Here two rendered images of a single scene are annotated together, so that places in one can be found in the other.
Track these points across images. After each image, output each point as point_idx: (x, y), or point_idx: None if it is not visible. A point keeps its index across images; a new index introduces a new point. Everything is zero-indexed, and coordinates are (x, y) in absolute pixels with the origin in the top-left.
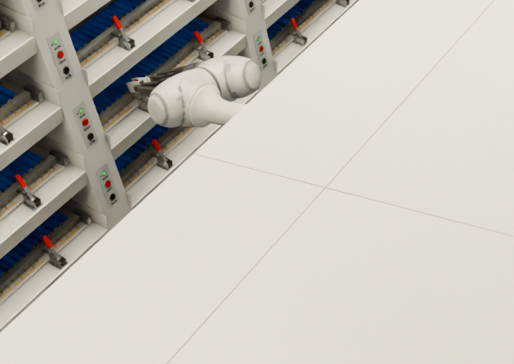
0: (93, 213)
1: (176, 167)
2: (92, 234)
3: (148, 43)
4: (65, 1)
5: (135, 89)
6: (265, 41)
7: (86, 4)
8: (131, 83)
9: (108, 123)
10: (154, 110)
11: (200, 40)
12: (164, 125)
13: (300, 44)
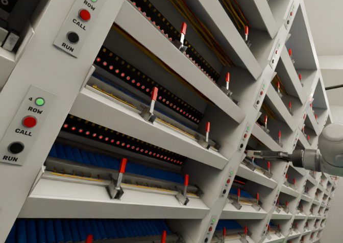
0: (207, 193)
1: (241, 211)
2: (201, 204)
3: (269, 139)
4: None
5: (254, 152)
6: (277, 194)
7: (273, 91)
8: (252, 150)
9: None
10: (336, 130)
11: (269, 166)
12: (341, 142)
13: (276, 211)
